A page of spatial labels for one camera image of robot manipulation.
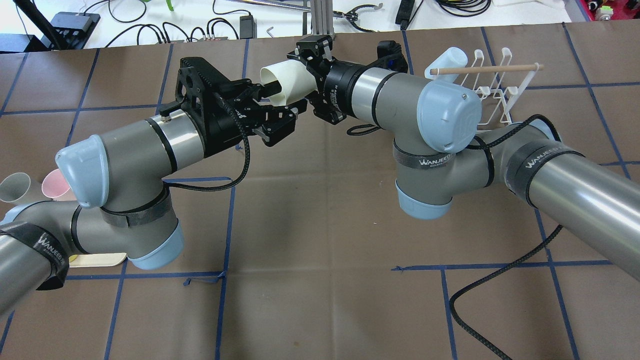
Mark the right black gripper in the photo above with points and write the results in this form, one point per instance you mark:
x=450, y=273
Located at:
x=339, y=86

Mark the pink plastic cup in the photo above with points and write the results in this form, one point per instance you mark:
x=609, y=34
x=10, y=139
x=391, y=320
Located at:
x=56, y=187

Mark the red parts bin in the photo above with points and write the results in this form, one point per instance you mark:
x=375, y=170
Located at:
x=602, y=10

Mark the aluminium frame post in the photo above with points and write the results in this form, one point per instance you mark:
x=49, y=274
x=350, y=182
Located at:
x=322, y=22

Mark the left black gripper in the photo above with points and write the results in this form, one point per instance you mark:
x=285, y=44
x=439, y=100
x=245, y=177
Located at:
x=218, y=131

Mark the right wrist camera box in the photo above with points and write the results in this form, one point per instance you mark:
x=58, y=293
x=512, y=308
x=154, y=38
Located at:
x=390, y=56

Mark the white plastic cup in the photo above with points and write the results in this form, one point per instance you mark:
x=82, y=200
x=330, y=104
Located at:
x=295, y=80

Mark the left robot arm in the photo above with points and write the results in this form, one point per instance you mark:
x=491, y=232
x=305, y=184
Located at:
x=122, y=203

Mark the white wire cup rack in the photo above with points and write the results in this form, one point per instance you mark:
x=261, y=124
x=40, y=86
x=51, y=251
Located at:
x=499, y=87

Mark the black power adapter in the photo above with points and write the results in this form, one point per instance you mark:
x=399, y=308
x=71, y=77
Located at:
x=404, y=14

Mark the grey plastic cup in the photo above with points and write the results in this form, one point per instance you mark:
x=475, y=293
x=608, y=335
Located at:
x=20, y=188

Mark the black monitor stand base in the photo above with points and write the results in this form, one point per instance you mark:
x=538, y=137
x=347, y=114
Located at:
x=73, y=29

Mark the cream plastic tray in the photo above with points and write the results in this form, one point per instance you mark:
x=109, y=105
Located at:
x=97, y=260

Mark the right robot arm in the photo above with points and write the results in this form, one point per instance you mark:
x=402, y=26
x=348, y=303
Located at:
x=440, y=153

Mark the light blue plastic cup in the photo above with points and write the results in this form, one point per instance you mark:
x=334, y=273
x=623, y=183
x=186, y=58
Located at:
x=453, y=57

